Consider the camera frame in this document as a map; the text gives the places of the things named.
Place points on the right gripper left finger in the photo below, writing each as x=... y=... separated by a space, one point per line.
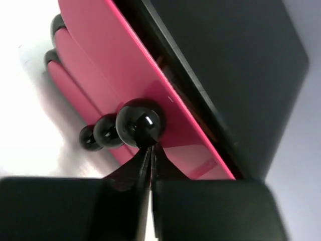
x=128 y=197

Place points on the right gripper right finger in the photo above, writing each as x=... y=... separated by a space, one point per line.
x=161 y=169

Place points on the pink drawer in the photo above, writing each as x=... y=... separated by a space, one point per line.
x=109 y=61
x=76 y=97
x=87 y=91

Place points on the black drawer cabinet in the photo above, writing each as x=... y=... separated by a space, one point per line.
x=239 y=64

